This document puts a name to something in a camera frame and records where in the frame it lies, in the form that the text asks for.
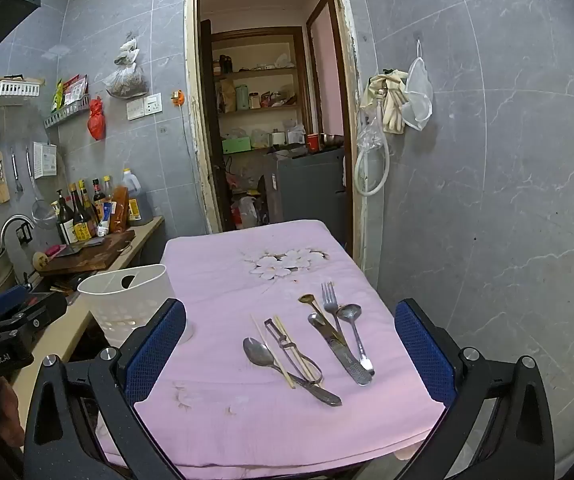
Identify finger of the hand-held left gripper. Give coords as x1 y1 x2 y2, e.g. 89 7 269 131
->
0 291 68 343
0 284 34 315

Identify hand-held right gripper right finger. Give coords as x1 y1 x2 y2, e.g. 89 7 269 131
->
392 298 556 480

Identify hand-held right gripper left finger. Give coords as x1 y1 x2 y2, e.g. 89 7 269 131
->
23 298 188 480

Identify white plastic utensil holder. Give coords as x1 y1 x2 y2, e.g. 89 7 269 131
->
77 264 194 348

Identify steel table knife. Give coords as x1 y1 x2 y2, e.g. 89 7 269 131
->
308 312 372 387

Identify steel spoon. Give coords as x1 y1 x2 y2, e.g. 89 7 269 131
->
243 337 342 407
336 304 376 377

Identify steel fork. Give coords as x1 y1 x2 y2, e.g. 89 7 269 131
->
321 282 352 348

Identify golden spoon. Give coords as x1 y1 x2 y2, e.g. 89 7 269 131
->
298 293 340 335

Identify steel peeler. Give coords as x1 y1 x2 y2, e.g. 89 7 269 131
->
264 317 324 386

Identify wooden cutting board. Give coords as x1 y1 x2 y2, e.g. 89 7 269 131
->
36 230 136 277

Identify metal faucet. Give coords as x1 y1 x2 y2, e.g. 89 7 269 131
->
0 214 36 257

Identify dark bottle white label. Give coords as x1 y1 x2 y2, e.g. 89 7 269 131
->
55 189 76 245

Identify hanging strainer ladle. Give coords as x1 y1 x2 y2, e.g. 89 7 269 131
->
25 146 51 227

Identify dark bottle yellow label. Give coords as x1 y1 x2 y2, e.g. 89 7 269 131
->
69 183 94 244

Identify dark sauce bottle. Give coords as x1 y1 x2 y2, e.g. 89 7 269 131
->
78 180 99 227

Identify pink floral cloth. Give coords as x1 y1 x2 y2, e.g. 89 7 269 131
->
98 220 448 468

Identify dark bottle red label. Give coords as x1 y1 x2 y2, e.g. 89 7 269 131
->
92 178 109 222

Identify orange refill pouch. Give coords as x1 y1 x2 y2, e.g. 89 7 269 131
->
111 186 130 234

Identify hanging metal utensil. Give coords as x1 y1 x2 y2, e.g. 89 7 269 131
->
10 147 24 194

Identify large dark oil jug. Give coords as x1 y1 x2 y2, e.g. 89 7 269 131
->
120 168 156 226

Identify red plastic bag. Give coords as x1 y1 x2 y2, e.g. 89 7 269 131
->
88 96 106 141

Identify grey cabinet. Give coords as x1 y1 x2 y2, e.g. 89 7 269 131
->
266 147 348 242

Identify red seasoning packets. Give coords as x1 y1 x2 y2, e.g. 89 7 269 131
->
62 74 90 107

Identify green box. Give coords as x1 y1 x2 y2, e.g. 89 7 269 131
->
221 137 252 155

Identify dark wooden door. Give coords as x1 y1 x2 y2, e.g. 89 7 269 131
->
199 19 234 232

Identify clear bag of dried goods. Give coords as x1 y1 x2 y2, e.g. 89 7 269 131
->
105 34 149 99

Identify beige rubber gloves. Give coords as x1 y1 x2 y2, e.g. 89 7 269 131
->
360 70 410 135

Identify white mesh bag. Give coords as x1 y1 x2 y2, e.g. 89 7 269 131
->
403 40 434 132

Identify wooden shelf unit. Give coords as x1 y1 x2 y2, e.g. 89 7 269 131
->
211 26 314 161

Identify white paper wall calendar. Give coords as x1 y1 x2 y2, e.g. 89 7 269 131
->
33 141 59 180

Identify metal wall rack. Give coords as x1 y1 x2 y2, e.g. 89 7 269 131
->
44 96 90 130

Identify white hose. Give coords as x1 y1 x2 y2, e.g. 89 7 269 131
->
354 87 391 197

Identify white wall basket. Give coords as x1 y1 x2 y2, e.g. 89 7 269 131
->
0 79 42 108

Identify white wall socket plate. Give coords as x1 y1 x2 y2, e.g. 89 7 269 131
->
126 93 163 121

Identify worn door frame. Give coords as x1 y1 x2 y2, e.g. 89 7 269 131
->
184 0 368 263

